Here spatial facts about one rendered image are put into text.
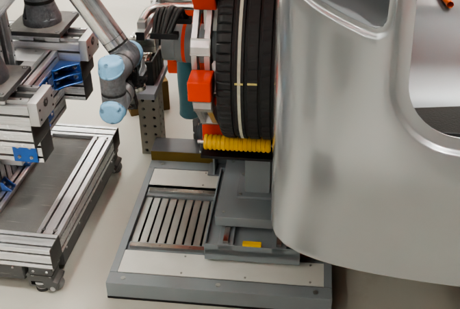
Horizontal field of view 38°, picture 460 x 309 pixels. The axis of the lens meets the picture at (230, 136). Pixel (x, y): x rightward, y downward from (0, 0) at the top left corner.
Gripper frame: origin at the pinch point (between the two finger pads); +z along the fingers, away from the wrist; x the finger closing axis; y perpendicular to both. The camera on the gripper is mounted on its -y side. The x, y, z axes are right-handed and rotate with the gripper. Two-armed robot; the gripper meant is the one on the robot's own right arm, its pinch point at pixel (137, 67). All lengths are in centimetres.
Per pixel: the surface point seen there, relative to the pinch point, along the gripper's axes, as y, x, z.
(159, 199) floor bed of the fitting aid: -77, 2, 26
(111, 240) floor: -83, 19, 5
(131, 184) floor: -83, 19, 43
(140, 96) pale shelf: -39, 13, 49
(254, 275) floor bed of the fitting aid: -75, -42, -18
